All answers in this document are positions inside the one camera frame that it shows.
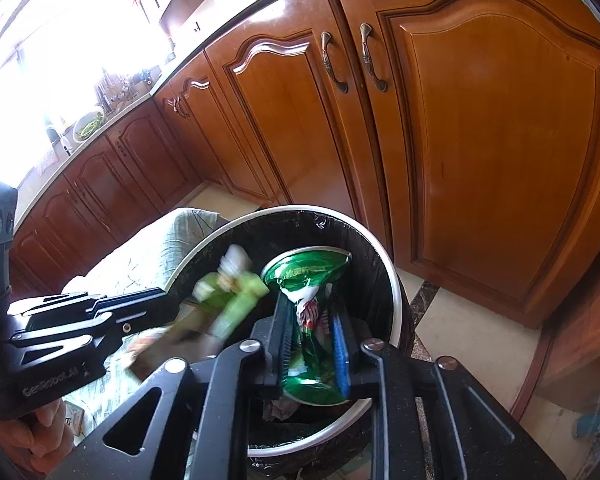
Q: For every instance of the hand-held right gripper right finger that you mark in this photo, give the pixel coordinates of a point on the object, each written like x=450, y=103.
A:
x=340, y=360

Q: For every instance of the black bin liner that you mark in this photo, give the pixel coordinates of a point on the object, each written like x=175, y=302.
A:
x=365, y=285

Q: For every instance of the utensil holder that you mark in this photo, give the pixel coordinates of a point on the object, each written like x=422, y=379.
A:
x=105, y=92

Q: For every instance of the kitchen window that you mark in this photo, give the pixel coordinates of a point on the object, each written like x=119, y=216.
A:
x=55, y=35

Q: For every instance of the white bowl with greens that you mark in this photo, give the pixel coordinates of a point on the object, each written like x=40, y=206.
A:
x=87, y=126

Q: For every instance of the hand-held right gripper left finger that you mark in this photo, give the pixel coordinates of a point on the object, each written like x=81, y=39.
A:
x=282, y=350

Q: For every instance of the green drink carton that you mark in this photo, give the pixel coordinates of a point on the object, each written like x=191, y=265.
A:
x=230, y=300

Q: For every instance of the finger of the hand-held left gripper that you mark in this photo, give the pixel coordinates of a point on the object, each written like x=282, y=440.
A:
x=87, y=340
x=135, y=310

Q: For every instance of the crushed green can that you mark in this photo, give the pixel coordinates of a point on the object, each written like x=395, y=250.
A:
x=307, y=355

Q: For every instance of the person's left hand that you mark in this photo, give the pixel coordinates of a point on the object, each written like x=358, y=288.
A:
x=30, y=440

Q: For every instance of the wooden base cabinets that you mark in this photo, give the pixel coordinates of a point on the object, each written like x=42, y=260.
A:
x=480, y=135

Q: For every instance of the small printed box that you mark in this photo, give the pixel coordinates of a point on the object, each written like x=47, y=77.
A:
x=75, y=416

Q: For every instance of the kitchen faucet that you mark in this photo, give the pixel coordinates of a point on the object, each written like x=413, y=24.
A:
x=55, y=136

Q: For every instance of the white rimmed trash bin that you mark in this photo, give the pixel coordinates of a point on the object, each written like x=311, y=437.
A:
x=325, y=432

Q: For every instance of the wooden door frame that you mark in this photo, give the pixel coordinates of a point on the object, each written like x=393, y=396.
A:
x=580, y=350

